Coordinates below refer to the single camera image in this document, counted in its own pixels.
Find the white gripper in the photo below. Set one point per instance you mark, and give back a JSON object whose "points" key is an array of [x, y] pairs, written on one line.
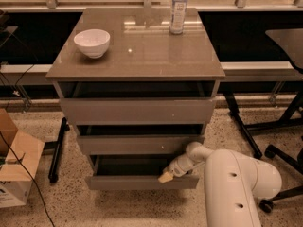
{"points": [[177, 168]]}

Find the black right table leg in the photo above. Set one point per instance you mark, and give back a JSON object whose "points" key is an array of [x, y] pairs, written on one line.
{"points": [[235, 113]]}

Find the grey middle drawer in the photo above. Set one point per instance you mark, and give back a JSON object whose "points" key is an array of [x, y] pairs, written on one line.
{"points": [[123, 145]]}

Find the white ceramic bowl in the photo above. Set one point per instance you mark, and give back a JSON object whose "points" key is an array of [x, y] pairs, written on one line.
{"points": [[93, 43]]}

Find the grey top drawer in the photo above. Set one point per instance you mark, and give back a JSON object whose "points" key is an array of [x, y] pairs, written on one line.
{"points": [[84, 111]]}

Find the grey bottom drawer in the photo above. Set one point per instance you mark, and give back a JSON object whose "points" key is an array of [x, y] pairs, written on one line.
{"points": [[134, 172]]}

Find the grey drawer cabinet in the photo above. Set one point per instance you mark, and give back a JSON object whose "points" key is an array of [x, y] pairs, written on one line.
{"points": [[143, 61]]}

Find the grey drawer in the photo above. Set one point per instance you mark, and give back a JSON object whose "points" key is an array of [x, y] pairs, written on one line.
{"points": [[84, 111], [134, 172], [123, 145]]}

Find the cardboard box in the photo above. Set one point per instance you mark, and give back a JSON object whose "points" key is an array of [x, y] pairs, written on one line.
{"points": [[20, 156]]}

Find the black left table leg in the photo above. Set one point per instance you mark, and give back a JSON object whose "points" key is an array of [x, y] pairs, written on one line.
{"points": [[53, 171]]}

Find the black table leg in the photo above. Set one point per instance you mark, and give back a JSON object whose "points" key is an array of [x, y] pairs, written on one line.
{"points": [[53, 171], [235, 113]]}

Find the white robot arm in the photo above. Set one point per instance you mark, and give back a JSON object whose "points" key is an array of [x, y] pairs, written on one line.
{"points": [[233, 183]]}

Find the clear plastic water bottle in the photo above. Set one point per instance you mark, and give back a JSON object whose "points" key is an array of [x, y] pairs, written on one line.
{"points": [[177, 16]]}

